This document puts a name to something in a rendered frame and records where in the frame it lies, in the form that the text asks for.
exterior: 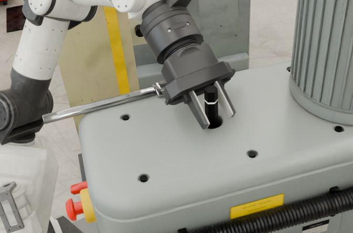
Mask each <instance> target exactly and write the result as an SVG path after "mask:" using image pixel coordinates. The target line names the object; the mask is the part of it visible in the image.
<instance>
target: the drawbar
mask: <svg viewBox="0 0 353 233"><path fill-rule="evenodd" d="M204 99H205V100H206V101H207V102H208V103H211V102H215V101H216V100H217V99H218V92H217V87H215V86H206V88H205V89H204ZM204 103H205V115H206V117H207V119H208V121H209V123H210V125H209V126H208V127H207V129H215V128H218V127H219V117H218V101H217V102H216V103H215V104H207V103H206V102H205V101H204Z"/></svg>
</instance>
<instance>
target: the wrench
mask: <svg viewBox="0 0 353 233"><path fill-rule="evenodd" d="M166 85H167V82H166V80H162V81H158V82H156V83H153V84H152V86H153V87H150V88H146V89H142V90H138V91H134V92H130V93H126V94H122V95H119V96H115V97H111V98H107V99H103V100H99V101H95V102H91V103H87V104H83V105H79V106H76V107H72V108H68V109H64V110H60V111H56V112H52V113H49V114H44V115H43V123H44V124H47V123H52V122H55V121H59V120H63V119H67V118H71V117H75V116H78V115H82V114H86V113H90V112H94V111H98V110H101V109H105V108H109V107H113V106H116V105H120V104H124V103H128V102H132V101H136V100H140V99H144V98H148V97H151V96H156V95H157V96H158V98H161V97H164V95H163V91H162V89H161V87H165V86H166Z"/></svg>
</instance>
